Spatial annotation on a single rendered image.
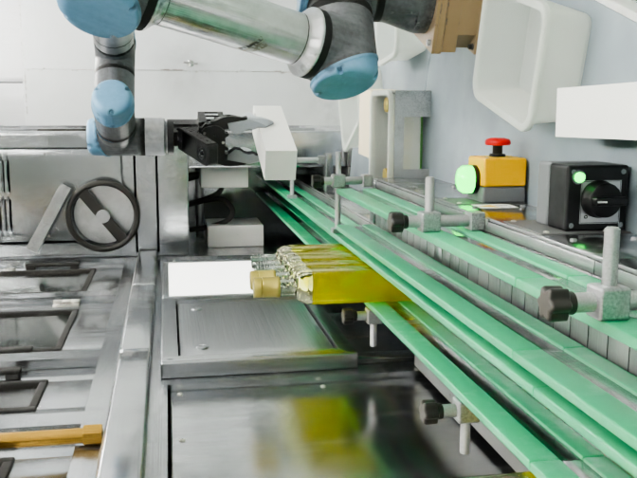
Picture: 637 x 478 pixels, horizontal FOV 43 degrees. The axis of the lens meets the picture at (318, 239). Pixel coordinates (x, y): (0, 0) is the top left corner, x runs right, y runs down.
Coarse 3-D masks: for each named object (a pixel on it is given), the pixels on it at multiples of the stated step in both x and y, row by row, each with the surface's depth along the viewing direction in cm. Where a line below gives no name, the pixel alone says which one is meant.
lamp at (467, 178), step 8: (464, 168) 127; (472, 168) 127; (456, 176) 128; (464, 176) 126; (472, 176) 126; (480, 176) 126; (456, 184) 128; (464, 184) 126; (472, 184) 126; (480, 184) 126; (464, 192) 127; (472, 192) 127
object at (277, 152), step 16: (256, 112) 171; (272, 112) 171; (272, 128) 163; (288, 128) 164; (256, 144) 169; (272, 144) 156; (288, 144) 157; (272, 160) 155; (288, 160) 155; (272, 176) 156; (288, 176) 157
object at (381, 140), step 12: (372, 96) 185; (384, 96) 181; (372, 108) 186; (372, 120) 187; (384, 120) 187; (372, 132) 187; (384, 132) 187; (372, 144) 188; (384, 144) 188; (372, 156) 188; (384, 156) 188; (372, 168) 189
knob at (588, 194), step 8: (592, 184) 96; (600, 184) 95; (608, 184) 95; (584, 192) 96; (592, 192) 95; (600, 192) 95; (608, 192) 95; (616, 192) 95; (584, 200) 96; (592, 200) 95; (600, 200) 94; (608, 200) 94; (616, 200) 94; (624, 200) 94; (584, 208) 97; (592, 208) 95; (600, 208) 95; (608, 208) 96; (616, 208) 96; (592, 216) 97; (600, 216) 96; (608, 216) 96
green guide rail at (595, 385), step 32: (384, 256) 132; (416, 256) 132; (448, 288) 110; (480, 288) 109; (480, 320) 93; (512, 320) 94; (512, 352) 82; (544, 352) 81; (576, 352) 81; (576, 384) 72; (608, 384) 73; (608, 416) 64
